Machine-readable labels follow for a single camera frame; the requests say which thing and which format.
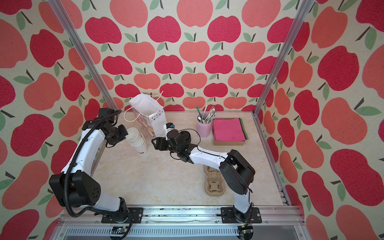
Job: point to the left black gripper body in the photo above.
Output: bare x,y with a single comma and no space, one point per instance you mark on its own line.
118,134

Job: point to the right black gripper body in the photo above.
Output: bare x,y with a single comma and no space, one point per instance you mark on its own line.
166,144

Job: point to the animal print paper gift bag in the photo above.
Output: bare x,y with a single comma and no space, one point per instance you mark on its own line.
149,113

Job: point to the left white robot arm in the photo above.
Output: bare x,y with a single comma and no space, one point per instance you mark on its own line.
74,187

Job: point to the cardboard napkin tray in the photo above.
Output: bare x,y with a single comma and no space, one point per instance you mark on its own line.
228,141

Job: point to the stack of pulp cup carriers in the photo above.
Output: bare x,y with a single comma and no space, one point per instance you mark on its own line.
214,182

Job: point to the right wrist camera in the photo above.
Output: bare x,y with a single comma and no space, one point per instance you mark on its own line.
168,127

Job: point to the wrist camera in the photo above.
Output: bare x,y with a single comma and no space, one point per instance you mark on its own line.
168,127
110,114

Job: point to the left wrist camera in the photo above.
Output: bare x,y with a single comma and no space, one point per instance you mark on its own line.
110,114

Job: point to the left aluminium frame post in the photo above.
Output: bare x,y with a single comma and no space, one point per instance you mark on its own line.
86,58

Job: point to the aluminium frame post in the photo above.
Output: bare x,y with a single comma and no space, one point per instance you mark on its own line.
301,15
86,58

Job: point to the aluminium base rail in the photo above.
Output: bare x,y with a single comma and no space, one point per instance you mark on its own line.
188,223

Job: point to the right aluminium frame post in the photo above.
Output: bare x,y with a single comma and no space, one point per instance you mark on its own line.
301,15

